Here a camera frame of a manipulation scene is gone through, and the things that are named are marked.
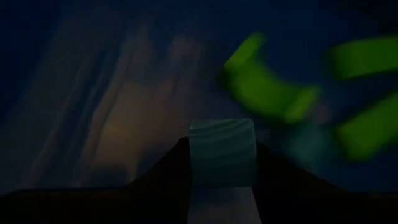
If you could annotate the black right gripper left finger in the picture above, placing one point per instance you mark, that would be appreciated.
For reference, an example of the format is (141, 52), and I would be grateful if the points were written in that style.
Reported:
(124, 207)

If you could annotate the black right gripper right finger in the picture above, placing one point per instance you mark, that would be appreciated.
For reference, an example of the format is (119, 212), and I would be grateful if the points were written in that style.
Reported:
(311, 207)

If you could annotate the blue block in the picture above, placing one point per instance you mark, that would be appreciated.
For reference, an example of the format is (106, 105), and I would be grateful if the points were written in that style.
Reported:
(222, 152)

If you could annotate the green arch block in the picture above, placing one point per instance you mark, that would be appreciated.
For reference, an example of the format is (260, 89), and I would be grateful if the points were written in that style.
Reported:
(264, 87)

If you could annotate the large blue plastic bin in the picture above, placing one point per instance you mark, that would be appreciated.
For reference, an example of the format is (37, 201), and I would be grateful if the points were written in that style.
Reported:
(93, 77)

